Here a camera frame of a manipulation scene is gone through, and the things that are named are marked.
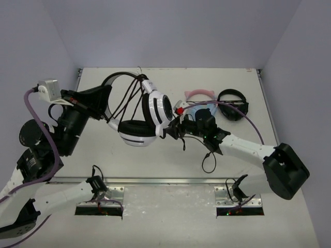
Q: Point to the metal mounting plate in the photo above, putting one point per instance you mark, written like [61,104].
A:
[222,199]
[114,197]

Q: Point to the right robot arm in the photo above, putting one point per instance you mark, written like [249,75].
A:
[283,171]

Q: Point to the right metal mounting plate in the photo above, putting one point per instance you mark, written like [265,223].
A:
[222,199]

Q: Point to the white black headphones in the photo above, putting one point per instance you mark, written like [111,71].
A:
[156,109]

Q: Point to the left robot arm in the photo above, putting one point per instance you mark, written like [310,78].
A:
[42,159]

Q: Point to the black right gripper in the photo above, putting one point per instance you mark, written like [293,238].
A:
[174,130]

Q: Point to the pink blue cat headphones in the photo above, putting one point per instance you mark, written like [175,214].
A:
[200,99]

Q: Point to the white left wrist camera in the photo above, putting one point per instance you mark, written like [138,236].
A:
[49,91]

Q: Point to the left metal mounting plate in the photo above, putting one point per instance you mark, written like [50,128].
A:
[114,197]

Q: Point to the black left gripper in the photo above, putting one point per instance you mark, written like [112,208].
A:
[84,104]

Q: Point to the aluminium table edge rail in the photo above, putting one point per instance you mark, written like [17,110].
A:
[143,181]

